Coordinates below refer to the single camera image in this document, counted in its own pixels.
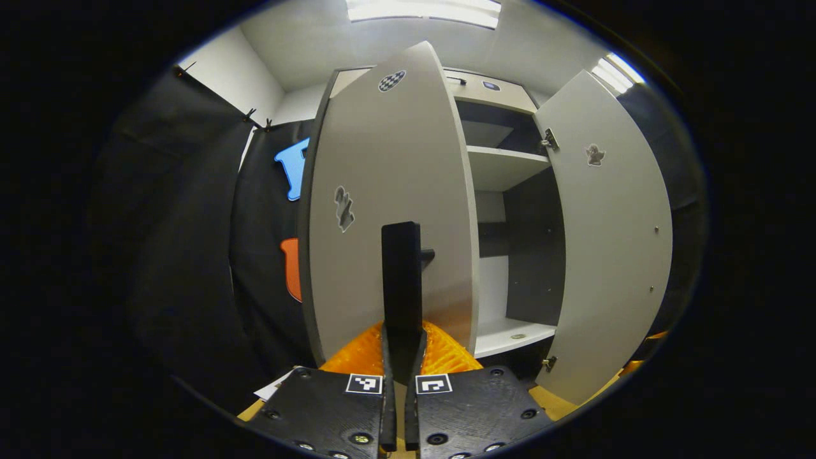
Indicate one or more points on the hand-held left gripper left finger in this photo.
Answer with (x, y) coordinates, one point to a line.
(389, 414)

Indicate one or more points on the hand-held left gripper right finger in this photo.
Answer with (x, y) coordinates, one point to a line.
(411, 414)

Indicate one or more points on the beige double-door shoe cabinet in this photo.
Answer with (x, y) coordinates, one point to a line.
(532, 255)

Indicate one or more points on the beige cabinet door checkered sticker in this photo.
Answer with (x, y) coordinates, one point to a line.
(382, 159)

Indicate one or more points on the beige cabinet door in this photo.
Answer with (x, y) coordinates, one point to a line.
(612, 255)

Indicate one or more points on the white cabinet shelf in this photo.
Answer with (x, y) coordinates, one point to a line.
(503, 167)
(510, 341)

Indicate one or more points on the metal door hinge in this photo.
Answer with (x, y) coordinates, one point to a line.
(550, 140)
(549, 364)

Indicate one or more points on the beige cabinet top flap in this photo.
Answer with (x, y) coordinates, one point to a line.
(503, 95)

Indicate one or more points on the white printed leaflet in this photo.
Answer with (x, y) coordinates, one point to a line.
(271, 389)

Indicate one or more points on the small ceiling light panel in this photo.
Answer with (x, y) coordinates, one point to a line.
(617, 73)

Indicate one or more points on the large ceiling light panel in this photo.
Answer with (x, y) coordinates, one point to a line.
(421, 11)

